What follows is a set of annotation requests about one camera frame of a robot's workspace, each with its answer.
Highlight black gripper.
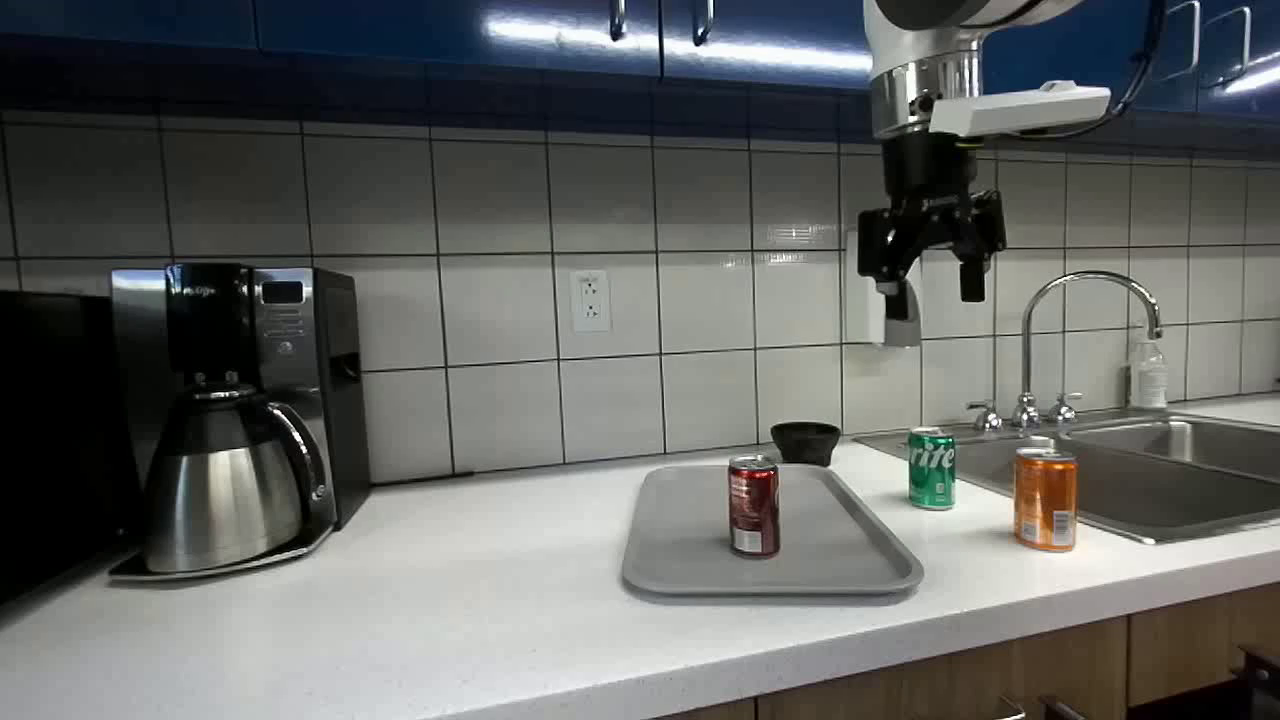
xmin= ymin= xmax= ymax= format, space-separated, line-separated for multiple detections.
xmin=856 ymin=132 xmax=1013 ymax=324

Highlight green soda can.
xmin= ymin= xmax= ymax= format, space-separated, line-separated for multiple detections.
xmin=906 ymin=423 xmax=959 ymax=515

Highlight orange soda can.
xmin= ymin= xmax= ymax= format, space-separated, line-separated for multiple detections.
xmin=1013 ymin=443 xmax=1083 ymax=557

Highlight grey plastic tray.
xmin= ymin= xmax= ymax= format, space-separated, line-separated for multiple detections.
xmin=618 ymin=460 xmax=930 ymax=600

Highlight chrome gooseneck faucet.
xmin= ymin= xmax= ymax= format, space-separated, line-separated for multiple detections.
xmin=968 ymin=268 xmax=1168 ymax=435

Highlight small black bowl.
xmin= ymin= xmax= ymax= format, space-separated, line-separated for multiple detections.
xmin=770 ymin=420 xmax=847 ymax=473

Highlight clear soap bottle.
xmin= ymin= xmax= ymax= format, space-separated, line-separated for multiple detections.
xmin=1124 ymin=327 xmax=1172 ymax=415

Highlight red soda can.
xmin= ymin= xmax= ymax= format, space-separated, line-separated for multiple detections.
xmin=724 ymin=453 xmax=784 ymax=558

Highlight stainless steel sink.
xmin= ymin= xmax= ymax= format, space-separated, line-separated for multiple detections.
xmin=866 ymin=413 xmax=1280 ymax=546

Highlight wooden lower cabinets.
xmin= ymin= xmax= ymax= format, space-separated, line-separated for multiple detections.
xmin=665 ymin=575 xmax=1280 ymax=720

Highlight black steel coffee maker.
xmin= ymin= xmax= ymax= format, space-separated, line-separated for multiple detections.
xmin=107 ymin=261 xmax=376 ymax=582

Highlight blue upper cabinets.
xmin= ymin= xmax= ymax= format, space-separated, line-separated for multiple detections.
xmin=0 ymin=0 xmax=1280 ymax=151

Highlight steel coffee carafe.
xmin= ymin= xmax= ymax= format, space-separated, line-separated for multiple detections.
xmin=142 ymin=388 xmax=335 ymax=581

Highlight black microwave oven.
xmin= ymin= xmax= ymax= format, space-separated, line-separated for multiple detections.
xmin=0 ymin=286 xmax=137 ymax=611

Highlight white wall box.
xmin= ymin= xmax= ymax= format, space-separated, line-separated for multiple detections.
xmin=840 ymin=233 xmax=930 ymax=353

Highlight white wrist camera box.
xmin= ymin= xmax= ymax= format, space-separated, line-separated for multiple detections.
xmin=930 ymin=80 xmax=1115 ymax=138

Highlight black camera cable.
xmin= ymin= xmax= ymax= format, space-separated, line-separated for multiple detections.
xmin=1109 ymin=0 xmax=1172 ymax=132

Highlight white wall outlet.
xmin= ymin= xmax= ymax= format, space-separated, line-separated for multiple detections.
xmin=569 ymin=268 xmax=612 ymax=336

